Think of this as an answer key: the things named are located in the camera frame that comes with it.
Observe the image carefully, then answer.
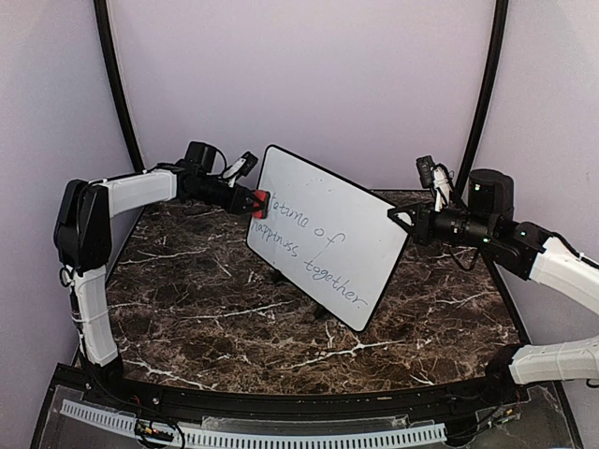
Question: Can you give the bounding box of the black right whiteboard foot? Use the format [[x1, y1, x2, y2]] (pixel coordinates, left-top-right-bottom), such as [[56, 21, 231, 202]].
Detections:
[[314, 305, 326, 320]]

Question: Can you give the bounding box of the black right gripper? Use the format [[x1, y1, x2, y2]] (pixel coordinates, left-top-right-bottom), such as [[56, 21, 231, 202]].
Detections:
[[387, 198, 496, 251]]

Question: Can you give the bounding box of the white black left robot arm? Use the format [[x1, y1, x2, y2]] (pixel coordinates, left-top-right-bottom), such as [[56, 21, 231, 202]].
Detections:
[[53, 159, 270, 369]]

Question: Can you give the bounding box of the black left corner post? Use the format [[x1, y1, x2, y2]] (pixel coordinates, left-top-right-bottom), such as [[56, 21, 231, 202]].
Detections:
[[93, 0, 145, 172]]

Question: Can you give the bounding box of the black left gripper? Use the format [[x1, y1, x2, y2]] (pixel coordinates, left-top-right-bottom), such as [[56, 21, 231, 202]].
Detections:
[[190, 176, 266, 215]]

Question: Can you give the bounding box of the black curved front rail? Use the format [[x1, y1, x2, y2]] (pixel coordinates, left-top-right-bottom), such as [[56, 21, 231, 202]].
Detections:
[[65, 367, 530, 423]]

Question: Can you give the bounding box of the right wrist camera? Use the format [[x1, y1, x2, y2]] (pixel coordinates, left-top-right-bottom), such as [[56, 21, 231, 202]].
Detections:
[[416, 155, 453, 212]]

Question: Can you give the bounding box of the red bone-shaped eraser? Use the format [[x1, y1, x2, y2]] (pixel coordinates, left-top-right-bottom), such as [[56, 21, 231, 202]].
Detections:
[[252, 190, 270, 219]]

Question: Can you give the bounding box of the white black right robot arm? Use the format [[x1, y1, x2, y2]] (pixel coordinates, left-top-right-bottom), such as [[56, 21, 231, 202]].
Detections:
[[387, 157, 598, 406]]

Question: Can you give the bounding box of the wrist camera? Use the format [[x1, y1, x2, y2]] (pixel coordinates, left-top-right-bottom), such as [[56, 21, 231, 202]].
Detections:
[[416, 155, 453, 212], [183, 141, 258, 181]]

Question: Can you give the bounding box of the white slotted cable duct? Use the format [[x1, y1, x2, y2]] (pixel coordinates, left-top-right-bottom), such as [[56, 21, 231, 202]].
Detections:
[[60, 399, 446, 448]]

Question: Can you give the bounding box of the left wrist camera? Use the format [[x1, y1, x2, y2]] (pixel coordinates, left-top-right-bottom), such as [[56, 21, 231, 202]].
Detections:
[[183, 141, 258, 181]]

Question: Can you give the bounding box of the black corner post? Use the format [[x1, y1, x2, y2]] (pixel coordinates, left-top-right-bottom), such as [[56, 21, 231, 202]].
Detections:
[[93, 0, 145, 172], [455, 0, 509, 195]]

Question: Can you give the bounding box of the black right corner post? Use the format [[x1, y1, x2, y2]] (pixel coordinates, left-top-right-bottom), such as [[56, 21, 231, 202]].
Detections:
[[455, 0, 509, 195]]

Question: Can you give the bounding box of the white whiteboard black frame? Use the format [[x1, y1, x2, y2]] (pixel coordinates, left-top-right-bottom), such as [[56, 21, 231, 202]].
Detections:
[[246, 145, 408, 332]]

